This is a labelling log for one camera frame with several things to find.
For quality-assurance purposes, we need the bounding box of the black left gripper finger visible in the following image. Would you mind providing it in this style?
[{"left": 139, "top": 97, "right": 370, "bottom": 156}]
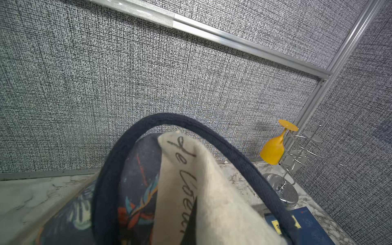
[{"left": 180, "top": 198, "right": 197, "bottom": 245}]

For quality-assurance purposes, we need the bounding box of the cream canvas tote bag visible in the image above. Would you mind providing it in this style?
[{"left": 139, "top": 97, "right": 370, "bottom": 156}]
[{"left": 18, "top": 112, "right": 302, "bottom": 245}]

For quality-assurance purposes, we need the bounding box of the dark blue book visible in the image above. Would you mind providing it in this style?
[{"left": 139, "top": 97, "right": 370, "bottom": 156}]
[{"left": 264, "top": 207, "right": 334, "bottom": 245}]

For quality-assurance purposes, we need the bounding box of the yellow wine glass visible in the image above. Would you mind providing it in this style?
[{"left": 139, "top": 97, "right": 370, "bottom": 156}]
[{"left": 260, "top": 119, "right": 299, "bottom": 165}]

